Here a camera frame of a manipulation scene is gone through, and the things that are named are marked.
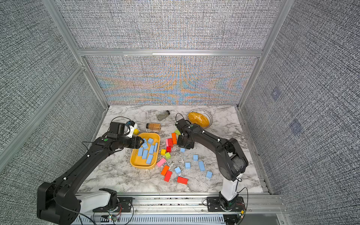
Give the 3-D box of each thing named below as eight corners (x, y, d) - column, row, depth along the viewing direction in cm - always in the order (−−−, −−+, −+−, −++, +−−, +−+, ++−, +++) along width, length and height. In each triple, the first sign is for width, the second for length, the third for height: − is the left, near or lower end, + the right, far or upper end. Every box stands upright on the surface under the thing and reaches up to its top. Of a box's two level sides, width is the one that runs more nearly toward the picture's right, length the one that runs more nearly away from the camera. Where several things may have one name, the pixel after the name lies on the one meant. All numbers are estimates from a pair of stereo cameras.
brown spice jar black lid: (146, 130, 106) (145, 127, 104) (147, 125, 109) (146, 123, 106) (161, 130, 106) (160, 127, 104) (161, 125, 109) (161, 123, 106)
